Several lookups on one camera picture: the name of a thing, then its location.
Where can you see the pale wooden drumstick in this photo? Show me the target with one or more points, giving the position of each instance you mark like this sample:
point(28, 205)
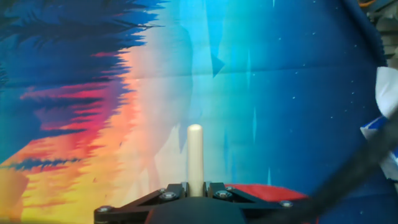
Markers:
point(195, 155)

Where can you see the night sky forest printed cloth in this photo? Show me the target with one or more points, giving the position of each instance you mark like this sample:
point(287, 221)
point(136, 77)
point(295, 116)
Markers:
point(280, 77)

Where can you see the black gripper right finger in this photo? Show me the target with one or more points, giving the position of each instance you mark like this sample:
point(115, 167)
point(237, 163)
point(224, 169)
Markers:
point(248, 205)

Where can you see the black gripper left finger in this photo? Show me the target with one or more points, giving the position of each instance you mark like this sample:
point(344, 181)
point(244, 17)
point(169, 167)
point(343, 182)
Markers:
point(130, 213)

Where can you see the red drum with white skin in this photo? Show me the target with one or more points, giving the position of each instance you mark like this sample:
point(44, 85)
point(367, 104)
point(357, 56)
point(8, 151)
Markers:
point(267, 192)

